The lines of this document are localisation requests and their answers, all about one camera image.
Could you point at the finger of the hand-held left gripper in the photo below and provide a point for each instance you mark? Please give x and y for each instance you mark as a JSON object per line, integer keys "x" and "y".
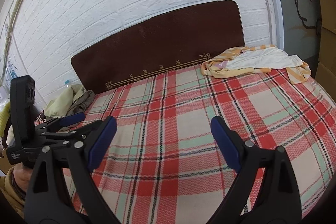
{"x": 78, "y": 133}
{"x": 73, "y": 118}

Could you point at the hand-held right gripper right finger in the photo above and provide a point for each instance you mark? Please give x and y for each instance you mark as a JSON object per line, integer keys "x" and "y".
{"x": 225, "y": 140}

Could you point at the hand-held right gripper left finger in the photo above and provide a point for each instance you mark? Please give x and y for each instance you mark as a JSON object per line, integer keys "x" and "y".
{"x": 102, "y": 140}

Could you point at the yellow striped garment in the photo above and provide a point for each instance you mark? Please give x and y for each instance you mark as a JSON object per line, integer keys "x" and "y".
{"x": 298, "y": 73}

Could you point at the person's left forearm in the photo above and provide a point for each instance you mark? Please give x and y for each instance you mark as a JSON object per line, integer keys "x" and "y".
{"x": 9, "y": 190}

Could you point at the pale green and grey clothes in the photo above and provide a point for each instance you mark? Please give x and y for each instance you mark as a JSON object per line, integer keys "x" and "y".
{"x": 61, "y": 100}

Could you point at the person's left hand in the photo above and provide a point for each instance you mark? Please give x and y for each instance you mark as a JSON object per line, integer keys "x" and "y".
{"x": 21, "y": 176}

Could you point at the grey-brown garment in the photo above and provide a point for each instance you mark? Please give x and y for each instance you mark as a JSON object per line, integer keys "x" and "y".
{"x": 84, "y": 100}

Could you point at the yellow-green cloth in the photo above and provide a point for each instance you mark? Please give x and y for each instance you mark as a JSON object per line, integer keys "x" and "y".
{"x": 4, "y": 119}

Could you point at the red plaid blanket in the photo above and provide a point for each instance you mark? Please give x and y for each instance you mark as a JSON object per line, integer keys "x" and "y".
{"x": 170, "y": 119}

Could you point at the dark brown headboard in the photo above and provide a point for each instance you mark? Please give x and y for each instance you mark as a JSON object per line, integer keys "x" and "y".
{"x": 162, "y": 48}

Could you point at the cardboard box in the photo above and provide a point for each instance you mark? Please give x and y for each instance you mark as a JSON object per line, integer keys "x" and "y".
{"x": 328, "y": 8}
{"x": 328, "y": 45}

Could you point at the blue wall sticker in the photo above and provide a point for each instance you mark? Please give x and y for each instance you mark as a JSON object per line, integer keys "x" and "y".
{"x": 11, "y": 69}

